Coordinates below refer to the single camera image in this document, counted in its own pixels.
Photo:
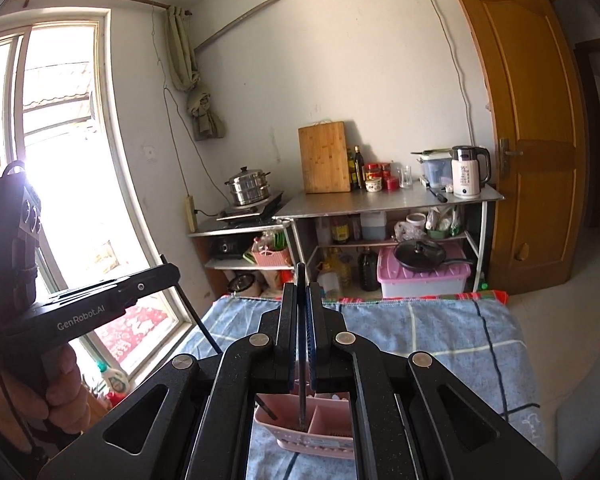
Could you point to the tall dark oil bottle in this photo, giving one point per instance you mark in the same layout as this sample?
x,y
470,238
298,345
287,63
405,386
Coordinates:
x,y
359,170

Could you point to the yellow cooking oil bottle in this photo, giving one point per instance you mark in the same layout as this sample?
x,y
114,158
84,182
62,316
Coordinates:
x,y
332,277

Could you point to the person's left hand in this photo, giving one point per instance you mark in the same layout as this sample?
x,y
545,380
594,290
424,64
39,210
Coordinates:
x,y
67,390

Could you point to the white wall socket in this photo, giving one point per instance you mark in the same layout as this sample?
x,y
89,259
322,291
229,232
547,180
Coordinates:
x,y
151,153

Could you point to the small pink woven basket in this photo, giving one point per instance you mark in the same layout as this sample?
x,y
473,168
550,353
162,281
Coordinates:
x,y
272,258

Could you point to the water filter pitcher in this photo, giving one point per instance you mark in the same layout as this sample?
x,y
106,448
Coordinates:
x,y
437,172

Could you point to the black kitchen appliance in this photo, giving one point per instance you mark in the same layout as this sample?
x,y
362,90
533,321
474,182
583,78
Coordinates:
x,y
230,247

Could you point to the clear plastic bag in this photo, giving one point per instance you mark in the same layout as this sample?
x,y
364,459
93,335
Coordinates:
x,y
445,220

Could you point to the clear plastic jug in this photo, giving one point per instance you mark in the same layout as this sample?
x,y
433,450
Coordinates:
x,y
374,225

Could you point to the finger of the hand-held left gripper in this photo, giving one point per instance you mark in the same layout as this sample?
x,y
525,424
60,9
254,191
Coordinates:
x,y
145,282

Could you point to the wooden cutting board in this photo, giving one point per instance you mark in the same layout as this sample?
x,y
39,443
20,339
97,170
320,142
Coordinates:
x,y
325,160

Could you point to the stainless steel steamer pot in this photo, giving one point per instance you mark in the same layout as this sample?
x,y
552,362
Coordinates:
x,y
247,187

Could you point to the stainless steel table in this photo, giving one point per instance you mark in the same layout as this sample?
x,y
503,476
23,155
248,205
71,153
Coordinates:
x,y
380,200

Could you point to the white framed window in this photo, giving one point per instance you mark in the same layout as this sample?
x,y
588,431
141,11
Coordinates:
x,y
112,125

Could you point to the blue checked tablecloth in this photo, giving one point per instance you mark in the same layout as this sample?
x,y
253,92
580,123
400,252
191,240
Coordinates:
x,y
430,350

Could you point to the black induction cooker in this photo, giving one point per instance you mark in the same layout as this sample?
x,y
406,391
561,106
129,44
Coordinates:
x,y
260,208

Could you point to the dark liquid jug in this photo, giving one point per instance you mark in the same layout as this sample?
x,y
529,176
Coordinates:
x,y
368,270

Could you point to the white patterned jar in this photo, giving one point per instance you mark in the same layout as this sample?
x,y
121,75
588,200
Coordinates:
x,y
374,184

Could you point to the beige power strip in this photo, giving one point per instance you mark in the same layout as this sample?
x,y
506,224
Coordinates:
x,y
190,212

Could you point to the beige tied curtain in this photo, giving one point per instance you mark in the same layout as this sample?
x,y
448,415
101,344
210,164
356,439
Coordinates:
x,y
180,50

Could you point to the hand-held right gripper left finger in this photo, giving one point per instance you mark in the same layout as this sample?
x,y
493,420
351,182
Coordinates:
x,y
291,330

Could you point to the dark sauce bottle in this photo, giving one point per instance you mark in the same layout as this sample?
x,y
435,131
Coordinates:
x,y
351,172

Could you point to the brown sauce bottle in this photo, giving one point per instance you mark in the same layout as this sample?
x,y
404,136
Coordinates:
x,y
339,230

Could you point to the black frying pan with lid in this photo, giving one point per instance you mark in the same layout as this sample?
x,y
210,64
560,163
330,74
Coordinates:
x,y
420,255

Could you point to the red patterned mat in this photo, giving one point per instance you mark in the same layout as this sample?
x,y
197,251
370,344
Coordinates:
x,y
140,327

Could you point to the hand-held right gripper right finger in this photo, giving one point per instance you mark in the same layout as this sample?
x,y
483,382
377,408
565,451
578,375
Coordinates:
x,y
313,330

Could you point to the metal shelf rack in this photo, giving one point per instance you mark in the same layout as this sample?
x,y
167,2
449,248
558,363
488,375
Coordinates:
x,y
205,232

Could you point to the grey wall pipe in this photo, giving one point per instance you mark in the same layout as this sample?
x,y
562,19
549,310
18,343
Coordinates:
x,y
240,22

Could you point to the pink plastic utensil basket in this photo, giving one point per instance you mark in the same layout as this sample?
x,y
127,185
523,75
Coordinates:
x,y
325,425

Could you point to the red lid jar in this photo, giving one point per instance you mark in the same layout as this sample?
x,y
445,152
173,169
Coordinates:
x,y
385,169
372,170

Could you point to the brown wooden door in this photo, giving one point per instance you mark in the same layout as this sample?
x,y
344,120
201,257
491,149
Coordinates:
x,y
520,85

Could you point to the pink plastic storage box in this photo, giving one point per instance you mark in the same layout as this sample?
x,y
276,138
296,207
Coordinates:
x,y
420,282

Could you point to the white pink bowl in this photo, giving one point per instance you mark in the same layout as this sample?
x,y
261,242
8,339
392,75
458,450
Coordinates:
x,y
416,221

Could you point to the white electric kettle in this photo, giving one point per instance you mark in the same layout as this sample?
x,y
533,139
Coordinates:
x,y
465,175

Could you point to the red round tin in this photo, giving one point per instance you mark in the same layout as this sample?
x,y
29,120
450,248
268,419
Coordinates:
x,y
391,184

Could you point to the round cooker pot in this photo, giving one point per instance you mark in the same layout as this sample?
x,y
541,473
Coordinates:
x,y
242,284

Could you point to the white green detergent bottle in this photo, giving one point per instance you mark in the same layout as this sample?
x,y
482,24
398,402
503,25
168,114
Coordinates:
x,y
114,379

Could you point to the clear drinking glass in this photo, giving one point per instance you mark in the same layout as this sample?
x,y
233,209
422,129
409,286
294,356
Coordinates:
x,y
405,177

